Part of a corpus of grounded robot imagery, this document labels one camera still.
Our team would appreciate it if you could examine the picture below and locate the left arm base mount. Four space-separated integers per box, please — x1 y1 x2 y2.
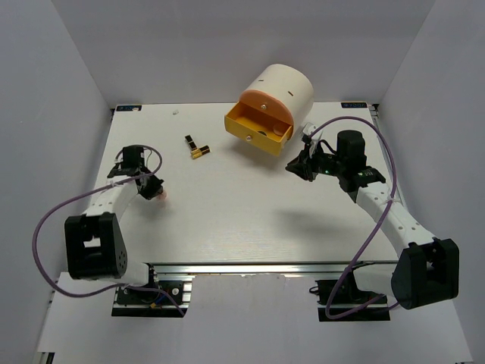
111 268 193 319

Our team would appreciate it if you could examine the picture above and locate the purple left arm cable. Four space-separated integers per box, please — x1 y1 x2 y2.
32 146 187 318

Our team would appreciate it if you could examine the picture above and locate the blue right corner label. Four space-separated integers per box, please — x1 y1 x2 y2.
340 102 368 108

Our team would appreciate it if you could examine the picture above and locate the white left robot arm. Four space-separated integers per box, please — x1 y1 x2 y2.
64 145 164 303

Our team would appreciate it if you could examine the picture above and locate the blue left corner label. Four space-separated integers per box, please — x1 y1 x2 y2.
115 105 142 112

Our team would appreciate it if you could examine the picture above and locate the orange top drawer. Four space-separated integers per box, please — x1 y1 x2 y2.
239 89 294 125

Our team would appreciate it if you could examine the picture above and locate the cream cylindrical drawer organizer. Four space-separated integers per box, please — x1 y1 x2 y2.
241 64 314 127

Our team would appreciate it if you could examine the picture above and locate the blue corner label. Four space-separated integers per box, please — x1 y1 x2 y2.
340 102 368 108
115 105 142 112

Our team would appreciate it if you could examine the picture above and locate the gold lipstick tube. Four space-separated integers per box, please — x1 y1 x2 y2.
191 146 211 159

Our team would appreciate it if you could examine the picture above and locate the yellow drawer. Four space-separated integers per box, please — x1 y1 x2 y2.
224 102 294 156

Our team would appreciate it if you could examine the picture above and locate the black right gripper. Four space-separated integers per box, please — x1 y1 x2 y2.
285 141 346 182

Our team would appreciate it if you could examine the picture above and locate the peach round powder puff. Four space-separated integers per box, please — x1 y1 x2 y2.
158 190 167 200

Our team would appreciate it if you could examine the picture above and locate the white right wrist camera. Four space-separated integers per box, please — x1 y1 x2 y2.
302 122 323 158

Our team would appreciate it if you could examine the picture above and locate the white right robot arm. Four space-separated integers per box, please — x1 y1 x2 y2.
286 129 459 309

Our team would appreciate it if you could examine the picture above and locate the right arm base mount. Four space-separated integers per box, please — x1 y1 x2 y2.
308 273 390 322

